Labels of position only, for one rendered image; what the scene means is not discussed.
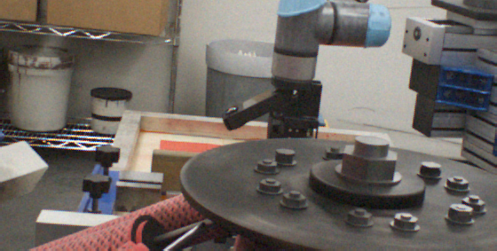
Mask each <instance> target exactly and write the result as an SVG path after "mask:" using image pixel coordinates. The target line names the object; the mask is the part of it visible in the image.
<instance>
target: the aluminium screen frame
mask: <svg viewBox="0 0 497 251"><path fill-rule="evenodd" d="M267 125H268V122H253V121H251V122H247V123H246V124H245V125H244V126H242V127H241V128H239V129H236V130H227V129H226V127H225V125H224V123H223V120H222V118H216V117H197V116H188V115H179V114H161V113H151V112H141V111H132V110H124V113H123V116H122V119H121V121H120V124H119V127H118V130H117V133H116V136H115V139H114V143H113V147H115V146H116V147H120V160H119V161H118V162H117V163H114V165H113V167H112V168H110V169H109V170H112V171H120V170H128V171H129V170H130V165H131V161H132V156H133V152H134V149H135V145H136V143H137V140H138V133H139V132H140V131H144V132H153V133H164V134H173V135H182V136H192V137H210V138H220V139H229V140H238V141H252V140H260V139H267ZM357 136H374V137H381V138H384V139H386V140H388V141H389V142H390V147H395V146H394V145H393V143H392V142H391V138H390V137H389V135H388V133H382V132H363V131H354V130H344V129H327V128H319V130H318V136H317V139H332V140H342V141H351V142H355V140H356V137H357Z"/></svg>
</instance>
